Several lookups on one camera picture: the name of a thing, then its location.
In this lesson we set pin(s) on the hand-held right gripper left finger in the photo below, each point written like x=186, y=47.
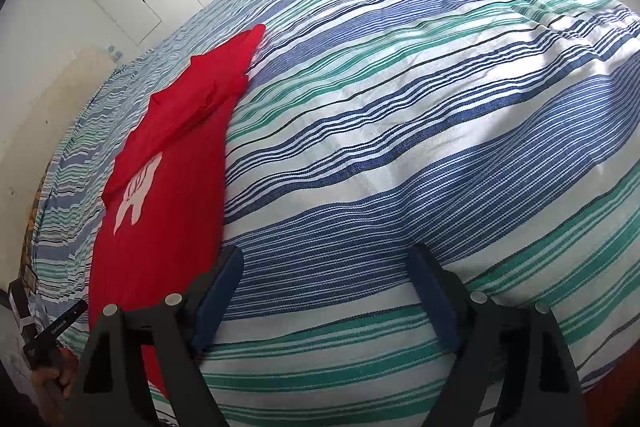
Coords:
x=217, y=302

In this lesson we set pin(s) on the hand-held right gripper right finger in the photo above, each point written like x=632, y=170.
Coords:
x=435, y=302

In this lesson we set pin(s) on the red sweater with white animal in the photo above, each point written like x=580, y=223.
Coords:
x=170, y=207

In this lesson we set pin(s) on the person's left hand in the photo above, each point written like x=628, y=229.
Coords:
x=52, y=379

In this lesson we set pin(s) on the floral patterned bed sheet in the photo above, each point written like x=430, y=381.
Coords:
x=31, y=217

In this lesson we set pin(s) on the striped blue green bedspread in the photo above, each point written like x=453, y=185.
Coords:
x=400, y=157

